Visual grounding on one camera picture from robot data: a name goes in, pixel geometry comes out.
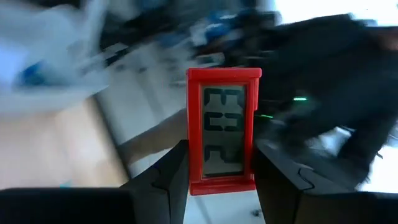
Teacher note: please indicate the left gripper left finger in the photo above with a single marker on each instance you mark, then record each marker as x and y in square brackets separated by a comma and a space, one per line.
[164, 193]

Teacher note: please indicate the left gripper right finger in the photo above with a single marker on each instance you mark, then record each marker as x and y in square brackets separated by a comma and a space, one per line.
[280, 180]

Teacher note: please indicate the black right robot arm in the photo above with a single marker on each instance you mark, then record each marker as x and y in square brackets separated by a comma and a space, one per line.
[326, 77]

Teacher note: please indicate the grey plastic bin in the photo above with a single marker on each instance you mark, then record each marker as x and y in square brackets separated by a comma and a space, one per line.
[143, 90]

